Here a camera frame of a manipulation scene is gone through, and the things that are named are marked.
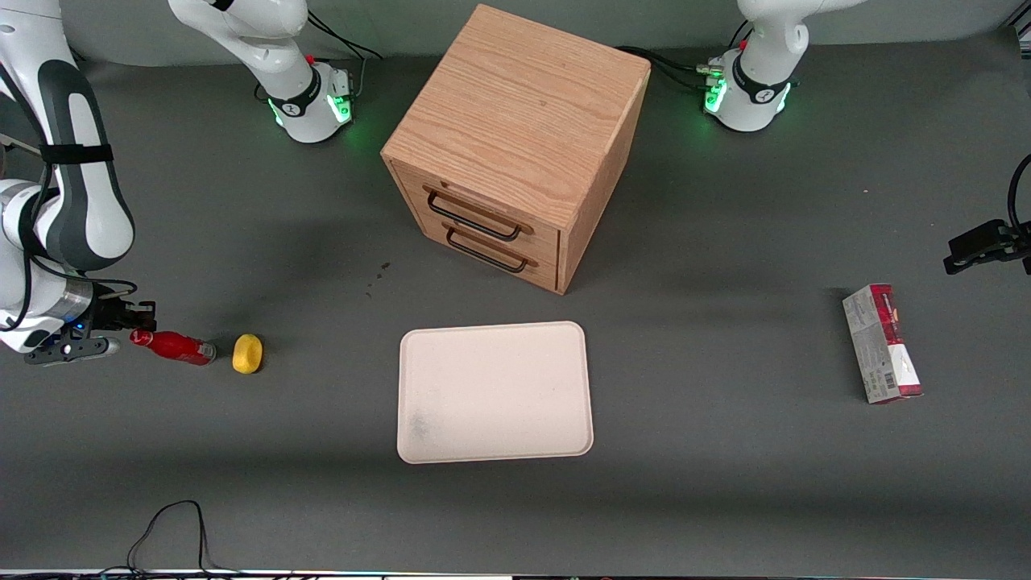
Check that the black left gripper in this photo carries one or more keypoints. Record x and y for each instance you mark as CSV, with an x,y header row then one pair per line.
x,y
987,241

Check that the red coke bottle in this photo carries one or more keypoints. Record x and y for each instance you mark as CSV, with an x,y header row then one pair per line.
x,y
177,347

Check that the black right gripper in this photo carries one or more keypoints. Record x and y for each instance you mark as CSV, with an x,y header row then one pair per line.
x,y
110,313

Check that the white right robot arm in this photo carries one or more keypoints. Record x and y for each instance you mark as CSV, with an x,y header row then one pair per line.
x,y
80,201

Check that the wooden drawer cabinet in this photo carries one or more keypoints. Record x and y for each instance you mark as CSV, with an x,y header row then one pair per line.
x,y
515,105

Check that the dark grey wrist camera mount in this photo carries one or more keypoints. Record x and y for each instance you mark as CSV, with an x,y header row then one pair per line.
x,y
72,350

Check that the beige plastic tray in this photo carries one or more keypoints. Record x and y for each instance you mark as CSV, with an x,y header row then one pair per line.
x,y
495,392

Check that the yellow lemon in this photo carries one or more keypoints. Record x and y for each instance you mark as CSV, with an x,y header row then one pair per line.
x,y
247,354

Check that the red white carton box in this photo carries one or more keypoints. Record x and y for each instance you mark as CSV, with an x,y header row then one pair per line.
x,y
884,346

